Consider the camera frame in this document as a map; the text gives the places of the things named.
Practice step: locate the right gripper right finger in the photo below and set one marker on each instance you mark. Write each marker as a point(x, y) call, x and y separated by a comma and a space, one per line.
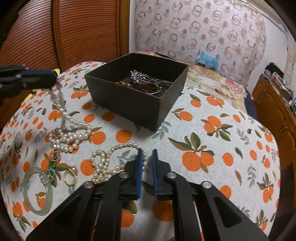
point(201, 211)

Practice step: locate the circle pattern curtain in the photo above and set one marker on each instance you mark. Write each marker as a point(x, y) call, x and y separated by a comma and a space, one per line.
point(231, 32)

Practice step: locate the silver chain jewelry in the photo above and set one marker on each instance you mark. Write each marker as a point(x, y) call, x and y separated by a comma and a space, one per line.
point(139, 77)

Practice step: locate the orange print tablecloth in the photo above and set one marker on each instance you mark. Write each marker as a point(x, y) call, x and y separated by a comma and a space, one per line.
point(202, 138)

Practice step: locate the gold ring earrings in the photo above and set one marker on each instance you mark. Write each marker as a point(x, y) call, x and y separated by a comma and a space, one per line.
point(70, 176)

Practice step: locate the black jewelry box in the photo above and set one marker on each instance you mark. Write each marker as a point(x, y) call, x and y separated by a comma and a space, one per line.
point(133, 104)

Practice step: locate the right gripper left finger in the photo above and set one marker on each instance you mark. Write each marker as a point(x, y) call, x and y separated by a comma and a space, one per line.
point(93, 211)

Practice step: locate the floral bed blanket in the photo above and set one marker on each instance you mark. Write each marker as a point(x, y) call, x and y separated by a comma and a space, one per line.
point(210, 82)

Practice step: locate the beige side curtain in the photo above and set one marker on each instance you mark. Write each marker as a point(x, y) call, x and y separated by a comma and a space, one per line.
point(290, 64)

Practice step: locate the yellow Pikachu plush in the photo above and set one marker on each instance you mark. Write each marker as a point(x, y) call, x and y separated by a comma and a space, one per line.
point(34, 91)

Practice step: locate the wooden sideboard cabinet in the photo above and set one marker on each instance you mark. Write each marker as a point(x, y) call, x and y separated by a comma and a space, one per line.
point(274, 114)

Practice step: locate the wooden louvered wardrobe door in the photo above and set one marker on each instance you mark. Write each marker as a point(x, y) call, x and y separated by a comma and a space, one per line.
point(61, 34)

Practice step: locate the blue wrapped box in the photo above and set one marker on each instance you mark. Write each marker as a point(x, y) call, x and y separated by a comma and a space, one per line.
point(207, 60)

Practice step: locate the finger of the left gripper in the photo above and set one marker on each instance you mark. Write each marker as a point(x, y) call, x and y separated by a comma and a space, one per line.
point(24, 71)
point(13, 85)

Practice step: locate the stack of folded clothes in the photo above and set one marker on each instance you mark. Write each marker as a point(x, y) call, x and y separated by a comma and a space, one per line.
point(274, 76)

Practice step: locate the green jade bangle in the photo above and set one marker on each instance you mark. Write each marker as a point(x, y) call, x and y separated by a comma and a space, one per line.
point(37, 191)

